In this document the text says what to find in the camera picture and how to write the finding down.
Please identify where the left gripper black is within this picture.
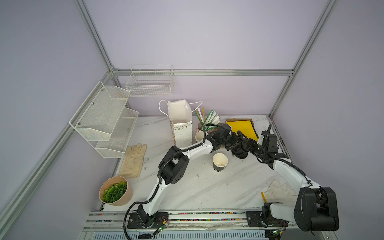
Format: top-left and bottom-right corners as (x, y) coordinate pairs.
(220, 129), (247, 151)

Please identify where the single black paper cup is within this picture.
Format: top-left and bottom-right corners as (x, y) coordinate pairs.
(213, 153), (229, 172)

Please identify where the stack of paper cups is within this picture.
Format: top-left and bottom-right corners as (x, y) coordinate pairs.
(195, 131), (207, 143)

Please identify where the stack of black lids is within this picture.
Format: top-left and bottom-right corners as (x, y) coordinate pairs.
(231, 146), (248, 160)

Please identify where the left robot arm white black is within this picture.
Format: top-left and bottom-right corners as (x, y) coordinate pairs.
(124, 124), (249, 228)

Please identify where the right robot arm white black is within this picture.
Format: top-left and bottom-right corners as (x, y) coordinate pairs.
(239, 131), (340, 232)

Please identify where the white paper takeout bag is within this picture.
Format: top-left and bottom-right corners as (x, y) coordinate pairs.
(158, 100), (203, 148)

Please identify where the yellow napkin stack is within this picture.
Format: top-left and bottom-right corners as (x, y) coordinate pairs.
(226, 120), (259, 142)

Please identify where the pink straw holder cup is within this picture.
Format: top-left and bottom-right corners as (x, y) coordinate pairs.
(196, 123), (211, 134)

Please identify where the beige glove left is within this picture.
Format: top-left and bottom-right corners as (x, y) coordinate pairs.
(119, 144), (147, 179)

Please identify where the brown bowl with greens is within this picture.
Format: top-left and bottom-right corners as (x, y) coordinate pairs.
(99, 176), (133, 206)

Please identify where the white mesh two-tier shelf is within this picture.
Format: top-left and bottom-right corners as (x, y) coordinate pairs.
(69, 82), (139, 159)

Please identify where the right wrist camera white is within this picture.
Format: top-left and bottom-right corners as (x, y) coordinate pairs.
(259, 124), (272, 146)

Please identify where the yellow handled tool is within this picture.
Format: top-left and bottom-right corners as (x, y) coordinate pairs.
(261, 192), (268, 203)

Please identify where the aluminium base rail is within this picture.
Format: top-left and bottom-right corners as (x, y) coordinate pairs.
(80, 209), (337, 240)

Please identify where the white wire basket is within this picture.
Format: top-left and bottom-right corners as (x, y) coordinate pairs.
(126, 65), (174, 97)

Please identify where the black corrugated cable left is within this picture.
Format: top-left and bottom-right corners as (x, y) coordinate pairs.
(122, 123), (221, 240)

